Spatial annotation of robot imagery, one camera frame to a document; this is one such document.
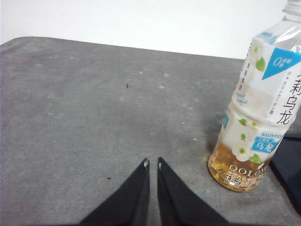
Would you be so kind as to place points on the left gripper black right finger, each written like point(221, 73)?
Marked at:
point(178, 204)

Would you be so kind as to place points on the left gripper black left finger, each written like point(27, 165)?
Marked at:
point(131, 204)

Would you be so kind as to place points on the jasmine oolong bottle white label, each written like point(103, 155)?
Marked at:
point(249, 106)

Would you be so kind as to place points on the dark rectangular tray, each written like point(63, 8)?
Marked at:
point(289, 164)

